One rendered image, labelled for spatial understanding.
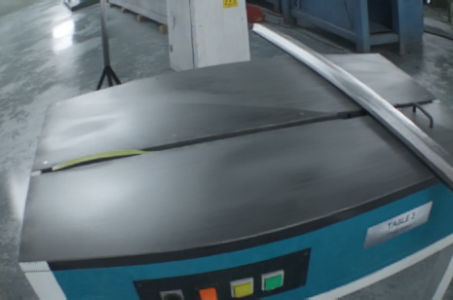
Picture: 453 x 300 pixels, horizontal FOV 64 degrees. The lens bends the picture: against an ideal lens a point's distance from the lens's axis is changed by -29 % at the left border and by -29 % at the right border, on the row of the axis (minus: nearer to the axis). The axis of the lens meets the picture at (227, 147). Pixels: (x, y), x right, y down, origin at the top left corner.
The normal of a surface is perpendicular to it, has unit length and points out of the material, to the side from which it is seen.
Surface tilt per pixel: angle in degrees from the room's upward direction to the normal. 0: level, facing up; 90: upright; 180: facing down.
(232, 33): 90
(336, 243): 90
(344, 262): 90
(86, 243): 0
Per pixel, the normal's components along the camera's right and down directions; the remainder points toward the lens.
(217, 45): 0.47, 0.42
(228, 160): -0.07, -0.86
